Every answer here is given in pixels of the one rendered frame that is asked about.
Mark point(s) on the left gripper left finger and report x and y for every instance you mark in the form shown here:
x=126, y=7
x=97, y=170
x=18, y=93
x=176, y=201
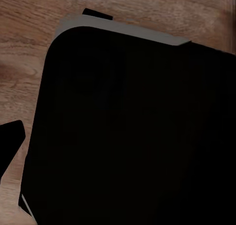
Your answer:
x=12, y=135

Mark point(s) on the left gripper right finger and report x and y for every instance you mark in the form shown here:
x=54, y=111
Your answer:
x=228, y=135

